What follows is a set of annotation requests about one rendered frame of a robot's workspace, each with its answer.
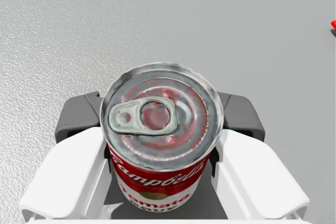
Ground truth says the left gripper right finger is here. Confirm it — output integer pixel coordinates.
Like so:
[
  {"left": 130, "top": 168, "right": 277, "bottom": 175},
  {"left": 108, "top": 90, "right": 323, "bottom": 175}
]
[{"left": 209, "top": 91, "right": 310, "bottom": 220}]

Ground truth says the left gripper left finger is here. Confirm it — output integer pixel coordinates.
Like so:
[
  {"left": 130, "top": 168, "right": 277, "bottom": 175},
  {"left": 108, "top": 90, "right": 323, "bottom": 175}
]
[{"left": 18, "top": 91, "right": 114, "bottom": 221}]

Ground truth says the red and white can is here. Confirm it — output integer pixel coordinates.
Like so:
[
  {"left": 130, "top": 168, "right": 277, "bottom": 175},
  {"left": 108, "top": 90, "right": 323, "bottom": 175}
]
[{"left": 99, "top": 62, "right": 224, "bottom": 212}]

